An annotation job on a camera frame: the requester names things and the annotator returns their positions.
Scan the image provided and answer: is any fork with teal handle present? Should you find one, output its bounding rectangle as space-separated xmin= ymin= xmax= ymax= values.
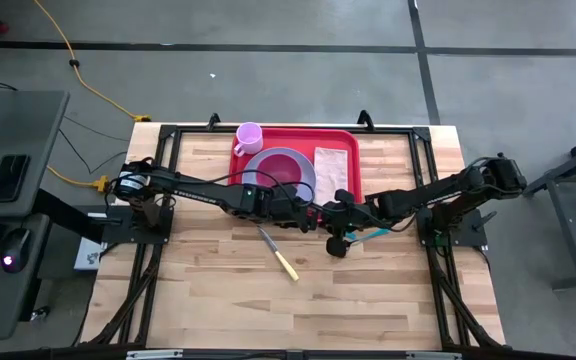
xmin=346 ymin=228 xmax=395 ymax=247

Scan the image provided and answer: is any small white box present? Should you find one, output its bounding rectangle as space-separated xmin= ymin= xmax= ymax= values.
xmin=74 ymin=236 xmax=106 ymax=272

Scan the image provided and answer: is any black metal table frame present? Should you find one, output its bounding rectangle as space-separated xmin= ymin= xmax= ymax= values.
xmin=80 ymin=109 xmax=507 ymax=360

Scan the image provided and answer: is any dark grey side desk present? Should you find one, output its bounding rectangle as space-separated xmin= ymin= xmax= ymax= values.
xmin=0 ymin=89 xmax=71 ymax=220

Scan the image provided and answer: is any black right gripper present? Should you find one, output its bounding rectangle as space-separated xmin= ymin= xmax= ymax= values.
xmin=319 ymin=188 xmax=385 ymax=260

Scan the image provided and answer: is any yellow floor extension cable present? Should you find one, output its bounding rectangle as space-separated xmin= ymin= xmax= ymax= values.
xmin=31 ymin=0 xmax=153 ymax=124
xmin=46 ymin=164 xmax=113 ymax=195

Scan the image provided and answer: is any lavender plate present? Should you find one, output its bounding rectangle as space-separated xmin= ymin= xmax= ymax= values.
xmin=241 ymin=146 xmax=318 ymax=204

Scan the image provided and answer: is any black computer mouse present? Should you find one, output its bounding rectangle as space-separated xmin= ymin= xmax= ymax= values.
xmin=0 ymin=227 xmax=32 ymax=275

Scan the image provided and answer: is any pale pink ribbed cup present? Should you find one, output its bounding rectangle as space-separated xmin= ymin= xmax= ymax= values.
xmin=232 ymin=121 xmax=264 ymax=158

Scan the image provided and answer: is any thin black floor cable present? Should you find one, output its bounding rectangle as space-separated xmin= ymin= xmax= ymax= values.
xmin=57 ymin=114 xmax=130 ymax=176

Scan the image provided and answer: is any silver metal bracket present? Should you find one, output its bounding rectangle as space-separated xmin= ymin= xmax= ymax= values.
xmin=126 ymin=349 xmax=185 ymax=360
xmin=406 ymin=351 xmax=462 ymax=360

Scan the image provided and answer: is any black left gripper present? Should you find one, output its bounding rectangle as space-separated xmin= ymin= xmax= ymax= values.
xmin=262 ymin=185 xmax=327 ymax=234

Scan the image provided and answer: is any beige cloth napkin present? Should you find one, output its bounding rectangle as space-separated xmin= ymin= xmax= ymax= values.
xmin=312 ymin=146 xmax=350 ymax=207

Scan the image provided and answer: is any red plastic tray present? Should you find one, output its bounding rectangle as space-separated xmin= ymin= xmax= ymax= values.
xmin=228 ymin=128 xmax=364 ymax=224

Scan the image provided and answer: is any knife with cream handle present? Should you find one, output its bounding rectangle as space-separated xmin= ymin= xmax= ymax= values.
xmin=256 ymin=225 xmax=301 ymax=283

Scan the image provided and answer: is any black smartphone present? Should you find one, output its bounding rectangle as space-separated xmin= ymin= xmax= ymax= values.
xmin=0 ymin=153 xmax=32 ymax=204

